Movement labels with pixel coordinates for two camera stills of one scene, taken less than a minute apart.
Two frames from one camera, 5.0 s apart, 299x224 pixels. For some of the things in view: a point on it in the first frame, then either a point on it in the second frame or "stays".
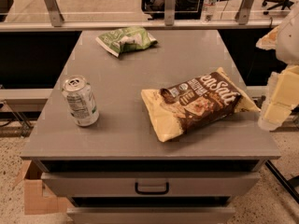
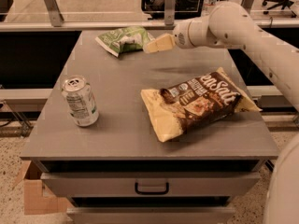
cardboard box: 39,199 stays
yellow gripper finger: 282,96 → 160,45
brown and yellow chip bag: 196,103 stays
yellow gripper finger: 268,41 → 165,39
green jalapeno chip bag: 128,38 stays
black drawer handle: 137,190 stays
